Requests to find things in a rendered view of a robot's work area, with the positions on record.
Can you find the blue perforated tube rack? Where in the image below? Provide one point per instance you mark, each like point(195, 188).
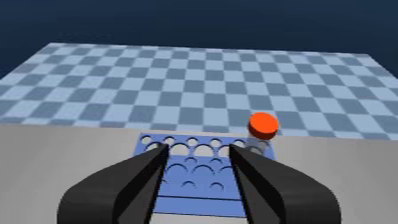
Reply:
point(202, 176)

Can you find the orange-capped centrifuge tube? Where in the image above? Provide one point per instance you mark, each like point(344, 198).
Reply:
point(262, 126)

